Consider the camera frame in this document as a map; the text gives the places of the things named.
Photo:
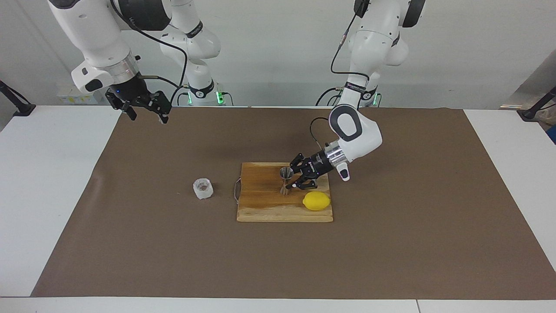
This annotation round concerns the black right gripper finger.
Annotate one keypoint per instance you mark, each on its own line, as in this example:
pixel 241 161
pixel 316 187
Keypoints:
pixel 160 104
pixel 119 102

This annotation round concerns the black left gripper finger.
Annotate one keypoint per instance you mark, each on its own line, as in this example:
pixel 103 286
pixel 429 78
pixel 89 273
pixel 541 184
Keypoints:
pixel 306 184
pixel 300 161

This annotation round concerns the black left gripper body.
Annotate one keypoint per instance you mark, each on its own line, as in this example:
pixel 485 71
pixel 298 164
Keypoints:
pixel 319 164

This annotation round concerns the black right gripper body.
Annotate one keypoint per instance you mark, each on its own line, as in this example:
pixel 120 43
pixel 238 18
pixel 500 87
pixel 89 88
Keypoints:
pixel 132 89

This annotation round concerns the steel double jigger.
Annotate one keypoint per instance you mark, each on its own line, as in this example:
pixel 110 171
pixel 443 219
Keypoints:
pixel 286 173

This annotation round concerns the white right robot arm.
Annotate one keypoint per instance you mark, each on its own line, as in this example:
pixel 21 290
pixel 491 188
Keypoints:
pixel 95 34

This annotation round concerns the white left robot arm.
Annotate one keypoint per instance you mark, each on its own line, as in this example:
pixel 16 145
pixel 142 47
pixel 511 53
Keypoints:
pixel 373 43

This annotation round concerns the yellow lemon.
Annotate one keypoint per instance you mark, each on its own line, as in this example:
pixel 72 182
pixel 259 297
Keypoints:
pixel 316 201

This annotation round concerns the wooden cutting board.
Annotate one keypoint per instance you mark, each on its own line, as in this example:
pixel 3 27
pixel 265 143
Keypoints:
pixel 269 211

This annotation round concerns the brown table mat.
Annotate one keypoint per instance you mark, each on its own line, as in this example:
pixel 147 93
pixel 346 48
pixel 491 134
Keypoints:
pixel 173 261

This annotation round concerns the white wall socket box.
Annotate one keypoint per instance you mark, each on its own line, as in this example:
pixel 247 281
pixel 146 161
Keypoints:
pixel 74 98

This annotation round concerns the black clamp mount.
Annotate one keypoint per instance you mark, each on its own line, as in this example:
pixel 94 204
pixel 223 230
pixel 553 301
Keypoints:
pixel 536 108
pixel 15 103

